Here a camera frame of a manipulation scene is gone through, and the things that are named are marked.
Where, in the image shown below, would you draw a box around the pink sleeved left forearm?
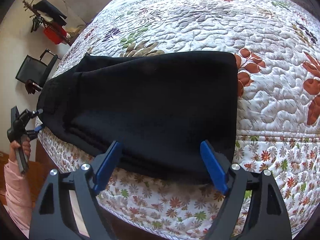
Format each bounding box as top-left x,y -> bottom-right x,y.
4,160 -> 33,238

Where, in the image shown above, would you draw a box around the red bag on rack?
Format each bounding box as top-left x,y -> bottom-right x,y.
43,22 -> 67,45

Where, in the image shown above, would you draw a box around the coat rack with clothes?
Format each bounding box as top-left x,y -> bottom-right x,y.
23,0 -> 71,46

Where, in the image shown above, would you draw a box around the floral quilted bedspread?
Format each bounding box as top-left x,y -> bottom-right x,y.
37,0 -> 319,239

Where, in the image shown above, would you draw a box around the black mesh chair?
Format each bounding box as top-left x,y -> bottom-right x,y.
15,49 -> 60,88

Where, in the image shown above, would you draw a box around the person's left hand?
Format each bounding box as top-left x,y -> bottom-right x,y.
9,138 -> 31,163

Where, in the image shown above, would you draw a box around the black pants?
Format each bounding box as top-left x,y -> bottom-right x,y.
37,51 -> 238,184

